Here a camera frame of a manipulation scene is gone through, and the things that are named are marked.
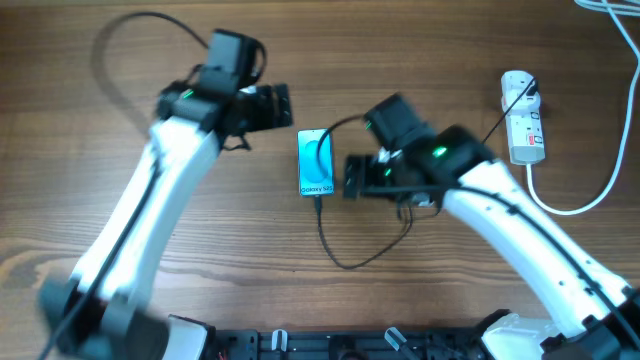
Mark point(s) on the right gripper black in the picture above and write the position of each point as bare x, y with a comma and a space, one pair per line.
368, 165

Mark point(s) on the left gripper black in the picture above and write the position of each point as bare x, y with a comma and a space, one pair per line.
269, 120

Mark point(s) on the Galaxy S25 smartphone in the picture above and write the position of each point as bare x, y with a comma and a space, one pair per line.
315, 163

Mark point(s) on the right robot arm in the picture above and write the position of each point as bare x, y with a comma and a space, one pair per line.
593, 312

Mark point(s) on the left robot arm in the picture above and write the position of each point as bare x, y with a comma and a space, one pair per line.
100, 311

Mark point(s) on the white power strip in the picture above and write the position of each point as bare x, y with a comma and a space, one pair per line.
521, 104

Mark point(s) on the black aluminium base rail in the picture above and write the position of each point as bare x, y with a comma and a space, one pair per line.
393, 343

